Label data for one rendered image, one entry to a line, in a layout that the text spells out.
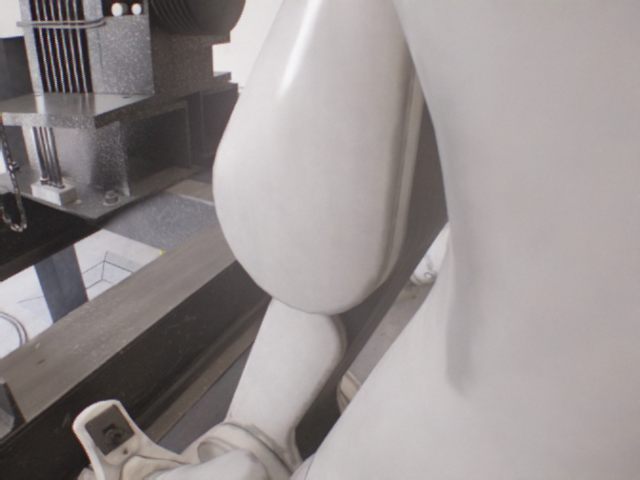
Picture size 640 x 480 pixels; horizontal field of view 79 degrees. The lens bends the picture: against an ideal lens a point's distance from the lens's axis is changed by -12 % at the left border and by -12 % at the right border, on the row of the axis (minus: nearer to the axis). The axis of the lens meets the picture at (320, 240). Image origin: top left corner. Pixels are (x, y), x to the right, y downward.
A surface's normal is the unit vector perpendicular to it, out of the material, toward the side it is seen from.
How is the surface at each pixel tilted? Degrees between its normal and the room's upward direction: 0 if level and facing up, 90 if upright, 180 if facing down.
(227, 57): 90
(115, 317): 0
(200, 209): 90
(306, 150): 90
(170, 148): 90
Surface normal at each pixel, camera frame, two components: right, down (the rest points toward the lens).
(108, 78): -0.22, 0.46
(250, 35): -0.44, 0.41
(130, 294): 0.04, -0.88
